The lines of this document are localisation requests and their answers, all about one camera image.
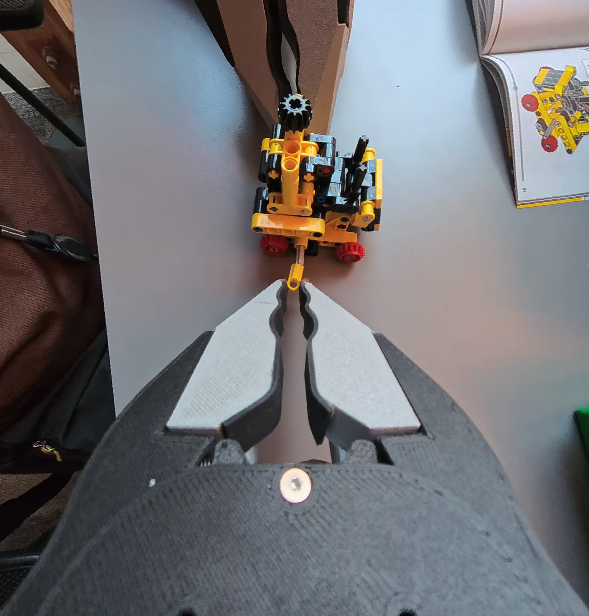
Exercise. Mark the black metal rod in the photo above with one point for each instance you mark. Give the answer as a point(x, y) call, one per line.
point(39, 103)

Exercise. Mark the yellow black lego vehicle model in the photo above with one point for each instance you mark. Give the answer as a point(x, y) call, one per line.
point(318, 187)

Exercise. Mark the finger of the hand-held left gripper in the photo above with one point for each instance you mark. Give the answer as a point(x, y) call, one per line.
point(249, 43)
point(323, 53)

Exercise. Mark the black chair armrest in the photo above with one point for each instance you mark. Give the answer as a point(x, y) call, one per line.
point(13, 12)

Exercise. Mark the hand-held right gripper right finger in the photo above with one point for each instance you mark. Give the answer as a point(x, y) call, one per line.
point(357, 370)

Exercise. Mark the yellow lego connector with axle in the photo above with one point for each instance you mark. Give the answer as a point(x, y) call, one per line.
point(294, 281)

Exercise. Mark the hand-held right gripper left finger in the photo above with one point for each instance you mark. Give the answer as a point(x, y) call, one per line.
point(227, 365)

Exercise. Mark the wooden furniture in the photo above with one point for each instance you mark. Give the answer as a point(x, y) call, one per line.
point(44, 53)

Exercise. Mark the black bag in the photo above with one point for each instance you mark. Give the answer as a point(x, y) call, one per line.
point(78, 423)

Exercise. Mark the lego instruction booklet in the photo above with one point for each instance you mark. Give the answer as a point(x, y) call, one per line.
point(549, 125)

